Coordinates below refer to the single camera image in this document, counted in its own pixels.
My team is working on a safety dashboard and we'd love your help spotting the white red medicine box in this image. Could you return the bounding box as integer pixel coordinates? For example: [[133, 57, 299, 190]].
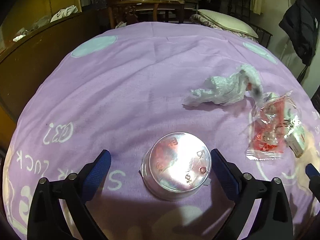
[[285, 125, 305, 158]]

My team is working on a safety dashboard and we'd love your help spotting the red clear plastic wrapper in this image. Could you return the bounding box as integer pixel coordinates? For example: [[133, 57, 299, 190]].
[[246, 91, 304, 161]]

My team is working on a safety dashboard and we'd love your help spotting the purple printed bed sheet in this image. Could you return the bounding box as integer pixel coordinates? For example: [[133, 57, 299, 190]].
[[3, 22, 319, 239]]

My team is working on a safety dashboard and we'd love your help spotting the black hanging jacket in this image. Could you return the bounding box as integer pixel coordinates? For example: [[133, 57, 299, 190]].
[[279, 0, 318, 66]]

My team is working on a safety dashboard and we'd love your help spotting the cream pillow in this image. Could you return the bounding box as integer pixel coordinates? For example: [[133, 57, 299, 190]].
[[197, 9, 259, 38]]

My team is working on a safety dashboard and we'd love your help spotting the floral folded quilt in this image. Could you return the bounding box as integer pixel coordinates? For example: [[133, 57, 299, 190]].
[[190, 14, 259, 42]]

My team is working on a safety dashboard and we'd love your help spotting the small white tissue on cabinet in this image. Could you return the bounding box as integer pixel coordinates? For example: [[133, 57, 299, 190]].
[[12, 34, 26, 42]]

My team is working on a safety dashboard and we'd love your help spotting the white cloth on cabinet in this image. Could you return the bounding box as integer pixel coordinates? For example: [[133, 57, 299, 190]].
[[50, 5, 78, 22]]

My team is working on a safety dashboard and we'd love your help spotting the wooden armchair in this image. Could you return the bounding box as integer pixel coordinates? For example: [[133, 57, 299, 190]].
[[106, 0, 185, 29]]

